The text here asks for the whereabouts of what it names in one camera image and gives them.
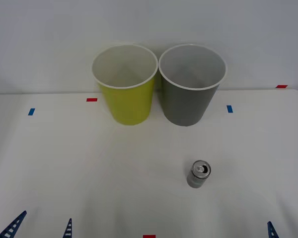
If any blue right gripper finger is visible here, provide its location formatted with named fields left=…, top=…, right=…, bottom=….
left=267, top=221, right=280, bottom=238

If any silver drink can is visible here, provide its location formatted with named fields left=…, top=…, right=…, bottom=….
left=186, top=160, right=212, bottom=189

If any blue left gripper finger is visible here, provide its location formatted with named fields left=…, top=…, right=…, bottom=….
left=62, top=218, right=73, bottom=238
left=0, top=210, right=27, bottom=238

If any yellow-green plastic bin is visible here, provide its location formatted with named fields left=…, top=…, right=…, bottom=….
left=91, top=44, right=159, bottom=126

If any grey plastic bin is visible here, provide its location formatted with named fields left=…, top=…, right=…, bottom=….
left=158, top=44, right=228, bottom=127

